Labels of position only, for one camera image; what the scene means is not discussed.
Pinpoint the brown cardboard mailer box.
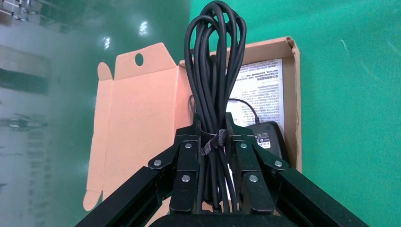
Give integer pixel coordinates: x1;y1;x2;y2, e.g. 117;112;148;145
82;36;303;217

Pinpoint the green table cloth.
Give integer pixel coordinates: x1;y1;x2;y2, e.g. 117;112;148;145
189;0;401;227

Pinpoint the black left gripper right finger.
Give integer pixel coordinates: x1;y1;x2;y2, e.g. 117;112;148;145
225;112;370;227

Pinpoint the black data cable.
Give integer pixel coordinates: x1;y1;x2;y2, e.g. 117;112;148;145
183;0;248;215

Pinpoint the white printed instruction sheet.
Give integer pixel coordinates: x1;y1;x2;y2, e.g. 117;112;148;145
225;58;285;136

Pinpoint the black wired computer mouse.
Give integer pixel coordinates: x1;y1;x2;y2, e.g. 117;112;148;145
228;98;291;166

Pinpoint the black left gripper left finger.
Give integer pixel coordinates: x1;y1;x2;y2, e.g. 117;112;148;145
75;113;201;227

